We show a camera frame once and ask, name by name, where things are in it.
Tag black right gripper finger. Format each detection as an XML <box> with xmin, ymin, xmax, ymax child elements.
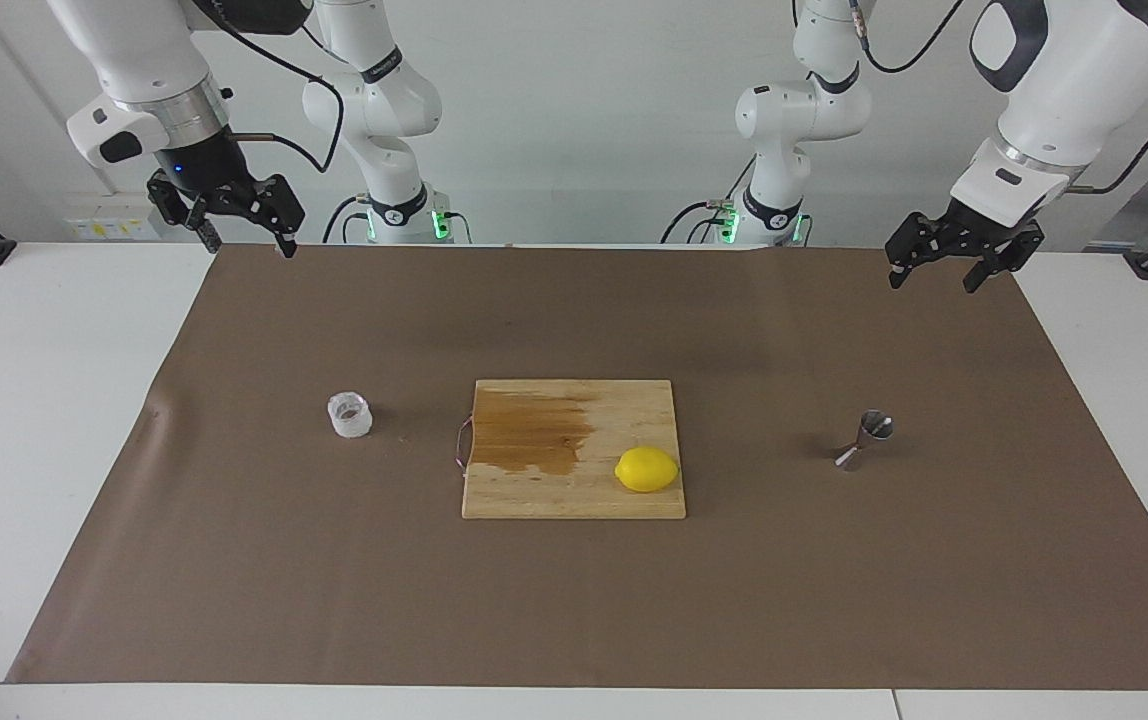
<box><xmin>146</xmin><ymin>170</ymin><xmax>225</xmax><ymax>254</ymax></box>
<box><xmin>224</xmin><ymin>174</ymin><xmax>307</xmax><ymax>260</ymax></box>

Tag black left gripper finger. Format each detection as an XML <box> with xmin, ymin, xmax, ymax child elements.
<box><xmin>964</xmin><ymin>225</ymin><xmax>1047</xmax><ymax>295</ymax></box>
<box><xmin>884</xmin><ymin>212</ymin><xmax>950</xmax><ymax>291</ymax></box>

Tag steel double jigger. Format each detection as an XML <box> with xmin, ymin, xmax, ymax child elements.
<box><xmin>834</xmin><ymin>410</ymin><xmax>895</xmax><ymax>473</ymax></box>

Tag clear plastic cup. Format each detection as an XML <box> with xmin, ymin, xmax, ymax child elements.
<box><xmin>326</xmin><ymin>392</ymin><xmax>376</xmax><ymax>440</ymax></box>

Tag yellow lemon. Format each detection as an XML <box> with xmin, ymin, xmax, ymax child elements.
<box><xmin>614</xmin><ymin>446</ymin><xmax>682</xmax><ymax>494</ymax></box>

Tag brown paper table mat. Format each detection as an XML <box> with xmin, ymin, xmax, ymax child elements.
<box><xmin>6</xmin><ymin>243</ymin><xmax>1148</xmax><ymax>691</ymax></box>

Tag wooden cutting board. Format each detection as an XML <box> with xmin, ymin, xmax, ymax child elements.
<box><xmin>454</xmin><ymin>378</ymin><xmax>687</xmax><ymax>521</ymax></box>

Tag black right base cables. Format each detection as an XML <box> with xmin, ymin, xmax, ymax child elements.
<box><xmin>322</xmin><ymin>195</ymin><xmax>375</xmax><ymax>244</ymax></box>

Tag white wall socket box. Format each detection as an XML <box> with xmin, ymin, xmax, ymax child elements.
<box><xmin>64</xmin><ymin>193</ymin><xmax>167</xmax><ymax>242</ymax></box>

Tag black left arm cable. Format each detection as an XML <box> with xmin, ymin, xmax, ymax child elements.
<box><xmin>849</xmin><ymin>0</ymin><xmax>1148</xmax><ymax>196</ymax></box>

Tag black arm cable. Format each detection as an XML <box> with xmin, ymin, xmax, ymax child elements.
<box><xmin>849</xmin><ymin>0</ymin><xmax>1148</xmax><ymax>196</ymax></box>
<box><xmin>189</xmin><ymin>0</ymin><xmax>347</xmax><ymax>176</ymax></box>

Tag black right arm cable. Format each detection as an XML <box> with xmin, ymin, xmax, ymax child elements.
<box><xmin>189</xmin><ymin>0</ymin><xmax>347</xmax><ymax>176</ymax></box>

